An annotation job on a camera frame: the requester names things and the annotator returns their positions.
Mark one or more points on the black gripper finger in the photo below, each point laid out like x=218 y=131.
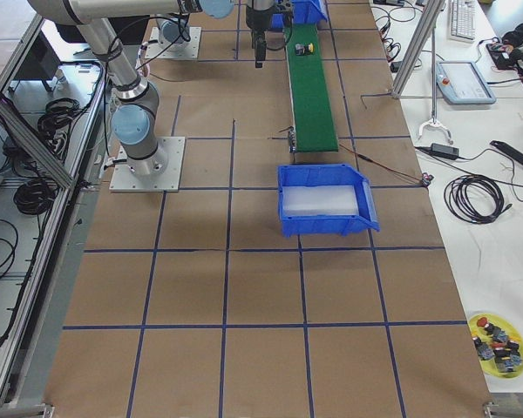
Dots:
x=257 y=39
x=259 y=56

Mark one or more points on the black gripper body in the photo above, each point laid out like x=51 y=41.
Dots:
x=257 y=20

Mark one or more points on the yellow mushroom push button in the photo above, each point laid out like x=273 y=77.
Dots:
x=304 y=49

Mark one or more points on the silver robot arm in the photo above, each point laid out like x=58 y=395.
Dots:
x=133 y=122
x=173 y=28

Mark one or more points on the yellow plate of buttons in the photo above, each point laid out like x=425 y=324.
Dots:
x=498 y=345

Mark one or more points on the blue left storage bin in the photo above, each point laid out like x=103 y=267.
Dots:
x=307 y=11

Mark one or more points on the blue storage bin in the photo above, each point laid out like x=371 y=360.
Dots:
x=328 y=174
x=307 y=11

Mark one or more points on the green conveyor belt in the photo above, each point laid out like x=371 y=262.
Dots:
x=313 y=128

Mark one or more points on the blue right storage bin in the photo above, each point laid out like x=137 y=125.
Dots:
x=328 y=174

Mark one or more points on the white foam pad right bin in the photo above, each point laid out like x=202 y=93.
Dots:
x=329 y=200

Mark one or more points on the silver reach grabber tool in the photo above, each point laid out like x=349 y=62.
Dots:
x=433 y=124

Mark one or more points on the teach pendant tablet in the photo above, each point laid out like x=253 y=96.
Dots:
x=461 y=83

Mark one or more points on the white keyboard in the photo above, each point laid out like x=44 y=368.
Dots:
x=461 y=20

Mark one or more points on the black power adapter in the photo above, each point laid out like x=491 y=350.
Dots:
x=444 y=151

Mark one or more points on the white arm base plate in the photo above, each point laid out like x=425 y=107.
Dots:
x=159 y=173
x=159 y=47

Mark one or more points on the aluminium frame post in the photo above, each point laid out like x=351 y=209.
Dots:
x=424 y=29

